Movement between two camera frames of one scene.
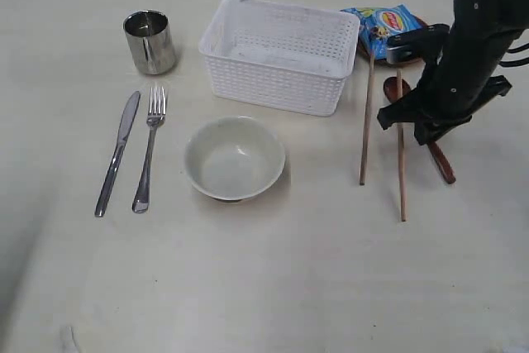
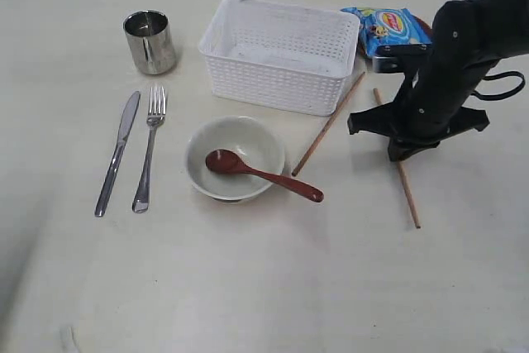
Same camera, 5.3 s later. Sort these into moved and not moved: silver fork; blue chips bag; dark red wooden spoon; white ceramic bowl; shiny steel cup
Moved: dark red wooden spoon
Not moved: white ceramic bowl; shiny steel cup; blue chips bag; silver fork
